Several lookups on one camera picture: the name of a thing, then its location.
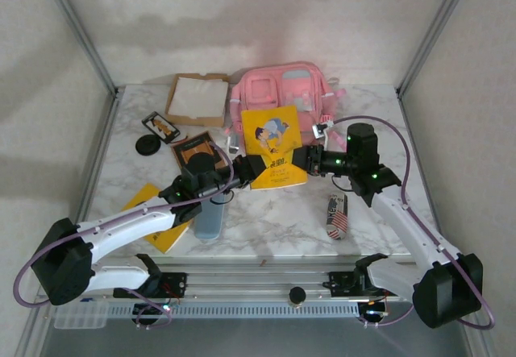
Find grey slotted cable duct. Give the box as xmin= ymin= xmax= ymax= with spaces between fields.
xmin=48 ymin=302 xmax=360 ymax=320

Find black tray with orange items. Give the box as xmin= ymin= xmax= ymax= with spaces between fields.
xmin=140 ymin=110 xmax=181 ymax=145

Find brown cardboard box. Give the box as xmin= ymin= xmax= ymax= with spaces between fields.
xmin=164 ymin=73 xmax=231 ymax=128

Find blue pencil case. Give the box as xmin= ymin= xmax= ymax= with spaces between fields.
xmin=193 ymin=193 xmax=226 ymax=240

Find small black controller board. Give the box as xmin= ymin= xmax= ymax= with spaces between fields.
xmin=134 ymin=302 xmax=163 ymax=326
xmin=360 ymin=301 xmax=391 ymax=325

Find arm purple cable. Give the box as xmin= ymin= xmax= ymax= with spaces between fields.
xmin=14 ymin=143 xmax=239 ymax=330
xmin=332 ymin=114 xmax=496 ymax=330

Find white paper sheet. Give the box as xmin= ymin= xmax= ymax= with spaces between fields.
xmin=167 ymin=76 xmax=227 ymax=118

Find clear plastic organizer box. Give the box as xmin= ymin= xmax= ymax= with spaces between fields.
xmin=53 ymin=301 xmax=110 ymax=330

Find pink backpack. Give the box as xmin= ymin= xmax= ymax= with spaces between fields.
xmin=228 ymin=61 xmax=348 ymax=149

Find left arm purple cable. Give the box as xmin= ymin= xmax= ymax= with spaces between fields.
xmin=14 ymin=143 xmax=239 ymax=330

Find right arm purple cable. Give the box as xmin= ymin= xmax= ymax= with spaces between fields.
xmin=332 ymin=114 xmax=496 ymax=330

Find black round knob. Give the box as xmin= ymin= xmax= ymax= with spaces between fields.
xmin=287 ymin=287 xmax=308 ymax=308

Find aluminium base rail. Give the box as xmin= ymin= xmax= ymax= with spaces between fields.
xmin=34 ymin=251 xmax=481 ymax=304

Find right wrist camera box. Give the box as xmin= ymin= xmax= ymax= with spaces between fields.
xmin=312 ymin=121 xmax=334 ymax=140

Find flag-patterned can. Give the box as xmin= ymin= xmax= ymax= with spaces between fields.
xmin=324 ymin=192 xmax=349 ymax=241

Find small yellow book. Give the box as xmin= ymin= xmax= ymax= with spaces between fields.
xmin=120 ymin=182 xmax=190 ymax=255

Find black round disc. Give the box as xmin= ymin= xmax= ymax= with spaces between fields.
xmin=135 ymin=134 xmax=162 ymax=156

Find aluminium frame post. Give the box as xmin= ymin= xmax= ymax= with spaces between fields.
xmin=396 ymin=0 xmax=477 ymax=97
xmin=38 ymin=0 xmax=122 ymax=97

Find brown cover book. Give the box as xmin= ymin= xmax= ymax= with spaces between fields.
xmin=171 ymin=131 xmax=234 ymax=175

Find large yellow cartoon book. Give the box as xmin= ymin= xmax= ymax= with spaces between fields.
xmin=240 ymin=105 xmax=307 ymax=191

